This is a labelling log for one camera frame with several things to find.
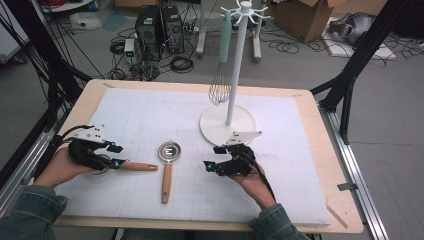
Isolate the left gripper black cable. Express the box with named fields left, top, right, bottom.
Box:
left=33, top=124, right=96, bottom=181

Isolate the white grid mat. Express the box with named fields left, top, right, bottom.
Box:
left=54, top=87, right=332, bottom=226

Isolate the thin wooden strip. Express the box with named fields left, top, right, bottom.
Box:
left=326, top=203, right=349, bottom=230

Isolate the white cabinet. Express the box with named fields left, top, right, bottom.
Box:
left=0, top=6, right=31, bottom=64

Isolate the green-handled wire whisk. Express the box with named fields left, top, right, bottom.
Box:
left=208, top=9, right=233, bottom=107

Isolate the grey metal bracket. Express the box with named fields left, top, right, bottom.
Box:
left=337, top=182, right=359, bottom=192

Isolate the wooden-handled mesh strainer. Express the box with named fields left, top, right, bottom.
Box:
left=89, top=153, right=159, bottom=176

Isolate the person's left hand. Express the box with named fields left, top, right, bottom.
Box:
left=33, top=146, right=96, bottom=189

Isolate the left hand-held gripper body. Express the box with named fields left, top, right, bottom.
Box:
left=68, top=124, right=116, bottom=172

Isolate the white flat board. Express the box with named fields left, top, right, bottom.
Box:
left=321, top=16, right=398, bottom=61

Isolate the brown cardboard box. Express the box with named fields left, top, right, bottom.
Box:
left=273, top=0, right=338, bottom=44

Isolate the grey and black device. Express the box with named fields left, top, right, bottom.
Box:
left=328, top=12, right=376, bottom=46

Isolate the white round table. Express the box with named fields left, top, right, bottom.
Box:
left=39, top=0, right=96, bottom=14

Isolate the white utensil rack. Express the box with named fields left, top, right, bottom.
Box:
left=199, top=0, right=272, bottom=148

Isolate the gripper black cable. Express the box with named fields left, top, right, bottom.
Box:
left=33, top=124, right=96, bottom=181
left=244, top=151, right=278, bottom=203

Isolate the small white electronic box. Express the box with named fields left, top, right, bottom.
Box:
left=123, top=38, right=136, bottom=64

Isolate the white metal stand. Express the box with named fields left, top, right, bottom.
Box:
left=195, top=0, right=268, bottom=63

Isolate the coiled black cable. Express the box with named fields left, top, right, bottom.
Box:
left=170, top=55, right=195, bottom=74

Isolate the person's right hand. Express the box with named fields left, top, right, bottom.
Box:
left=229, top=164, right=278, bottom=210

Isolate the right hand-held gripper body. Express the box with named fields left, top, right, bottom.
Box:
left=214, top=130, right=263, bottom=178

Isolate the aluminium rail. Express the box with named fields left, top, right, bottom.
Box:
left=319, top=106, right=389, bottom=240
left=0, top=106, right=68, bottom=218

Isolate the wooden-handled slotted metal strainer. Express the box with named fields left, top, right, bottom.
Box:
left=157, top=141, right=182, bottom=205

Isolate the black metal frame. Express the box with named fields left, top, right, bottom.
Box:
left=0, top=0, right=93, bottom=133
left=309, top=0, right=413, bottom=145

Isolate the black computer tower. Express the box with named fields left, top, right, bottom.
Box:
left=134, top=4, right=164, bottom=62
left=161, top=5, right=185, bottom=54

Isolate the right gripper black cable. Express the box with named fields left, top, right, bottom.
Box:
left=244, top=151, right=278, bottom=203

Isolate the clear plastic bag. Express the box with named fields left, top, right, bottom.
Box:
left=69, top=12, right=103, bottom=30

